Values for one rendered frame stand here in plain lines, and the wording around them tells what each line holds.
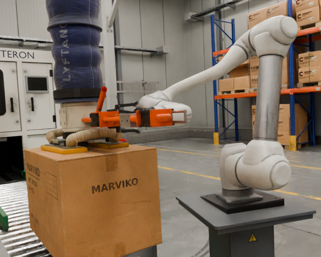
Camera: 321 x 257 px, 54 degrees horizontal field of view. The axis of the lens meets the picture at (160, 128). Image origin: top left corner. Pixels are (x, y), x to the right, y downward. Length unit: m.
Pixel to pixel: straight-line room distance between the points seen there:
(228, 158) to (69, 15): 0.94
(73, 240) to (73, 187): 0.19
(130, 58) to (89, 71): 10.64
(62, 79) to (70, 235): 0.63
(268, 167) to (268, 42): 0.53
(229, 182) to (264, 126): 0.33
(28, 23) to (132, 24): 3.72
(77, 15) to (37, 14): 9.58
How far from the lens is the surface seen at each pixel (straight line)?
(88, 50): 1.40
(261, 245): 1.64
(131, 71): 11.96
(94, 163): 1.16
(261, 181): 1.36
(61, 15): 1.43
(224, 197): 1.59
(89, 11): 1.45
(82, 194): 1.16
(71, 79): 1.37
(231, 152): 1.52
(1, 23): 10.65
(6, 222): 2.16
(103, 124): 1.19
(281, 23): 1.46
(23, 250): 1.87
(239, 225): 1.37
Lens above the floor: 1.23
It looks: 3 degrees down
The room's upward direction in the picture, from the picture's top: 3 degrees counter-clockwise
